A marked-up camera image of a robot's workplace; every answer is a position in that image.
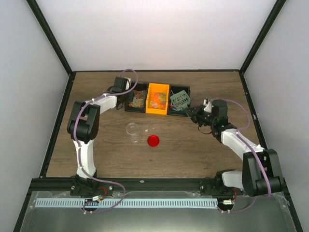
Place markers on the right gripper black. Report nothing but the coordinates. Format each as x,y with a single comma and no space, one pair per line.
195,112

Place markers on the green slotted plastic scoop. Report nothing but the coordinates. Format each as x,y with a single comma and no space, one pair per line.
180,100

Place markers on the black bin with popsicle candies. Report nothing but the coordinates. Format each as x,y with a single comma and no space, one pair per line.
136,99

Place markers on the black bin with lollipops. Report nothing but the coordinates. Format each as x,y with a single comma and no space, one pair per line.
172,90

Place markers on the orange bin with gummies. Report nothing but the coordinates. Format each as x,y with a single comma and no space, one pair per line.
157,100

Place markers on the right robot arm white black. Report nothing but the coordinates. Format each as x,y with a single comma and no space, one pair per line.
261,171

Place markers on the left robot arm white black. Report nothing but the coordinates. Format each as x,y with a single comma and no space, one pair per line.
83,126

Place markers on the clear plastic jar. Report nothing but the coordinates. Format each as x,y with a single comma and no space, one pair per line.
133,132

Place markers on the red round lid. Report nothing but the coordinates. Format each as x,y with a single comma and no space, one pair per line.
153,140

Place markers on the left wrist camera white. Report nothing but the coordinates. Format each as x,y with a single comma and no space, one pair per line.
127,83

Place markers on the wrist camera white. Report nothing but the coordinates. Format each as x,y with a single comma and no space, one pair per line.
127,83
207,105

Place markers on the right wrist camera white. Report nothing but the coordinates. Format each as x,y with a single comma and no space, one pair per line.
207,105

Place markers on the light blue slotted cable duct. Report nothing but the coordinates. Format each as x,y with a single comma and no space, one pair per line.
202,203

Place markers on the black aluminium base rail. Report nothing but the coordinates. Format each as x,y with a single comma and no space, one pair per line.
154,184

